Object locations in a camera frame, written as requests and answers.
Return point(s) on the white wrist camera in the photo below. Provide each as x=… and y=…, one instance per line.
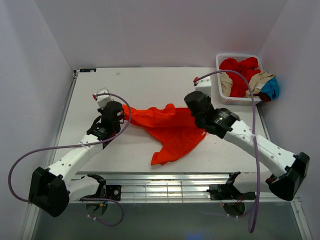
x=203, y=85
x=102, y=97

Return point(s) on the blue label sticker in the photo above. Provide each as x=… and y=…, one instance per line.
x=87, y=70

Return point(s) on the beige t-shirt in basket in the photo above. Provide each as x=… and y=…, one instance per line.
x=257, y=82

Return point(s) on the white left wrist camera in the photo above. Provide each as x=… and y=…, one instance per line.
x=102, y=97

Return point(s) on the red t-shirt in basket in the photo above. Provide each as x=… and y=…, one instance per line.
x=241, y=67

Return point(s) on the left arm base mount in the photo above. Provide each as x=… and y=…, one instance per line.
x=108, y=191

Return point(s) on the aluminium frame rail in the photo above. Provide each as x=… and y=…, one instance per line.
x=171, y=188

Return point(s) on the orange t-shirt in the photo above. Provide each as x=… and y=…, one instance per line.
x=174, y=127

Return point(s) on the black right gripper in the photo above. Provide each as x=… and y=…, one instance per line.
x=207, y=98

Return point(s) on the white plastic laundry basket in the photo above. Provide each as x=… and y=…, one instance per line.
x=239, y=57

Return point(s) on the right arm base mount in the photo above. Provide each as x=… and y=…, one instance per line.
x=228, y=191

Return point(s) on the dark red t-shirt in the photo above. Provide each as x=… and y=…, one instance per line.
x=264, y=97

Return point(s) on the blue t-shirt in basket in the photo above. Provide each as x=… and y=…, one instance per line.
x=271, y=89

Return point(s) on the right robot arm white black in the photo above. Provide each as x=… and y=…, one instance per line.
x=288, y=170

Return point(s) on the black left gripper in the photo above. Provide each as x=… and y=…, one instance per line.
x=100, y=110

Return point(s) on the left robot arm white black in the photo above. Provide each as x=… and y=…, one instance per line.
x=53, y=188

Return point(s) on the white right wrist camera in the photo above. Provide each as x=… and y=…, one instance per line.
x=203, y=85

